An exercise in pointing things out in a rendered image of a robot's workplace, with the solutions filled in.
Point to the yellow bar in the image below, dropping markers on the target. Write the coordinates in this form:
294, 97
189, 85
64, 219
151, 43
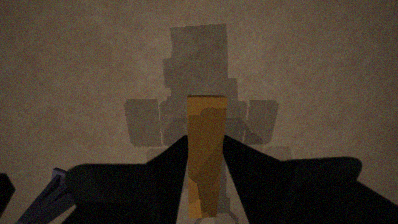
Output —
206, 118

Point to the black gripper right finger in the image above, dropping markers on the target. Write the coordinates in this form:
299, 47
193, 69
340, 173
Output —
267, 186

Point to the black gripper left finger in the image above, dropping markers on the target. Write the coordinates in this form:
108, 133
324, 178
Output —
157, 183

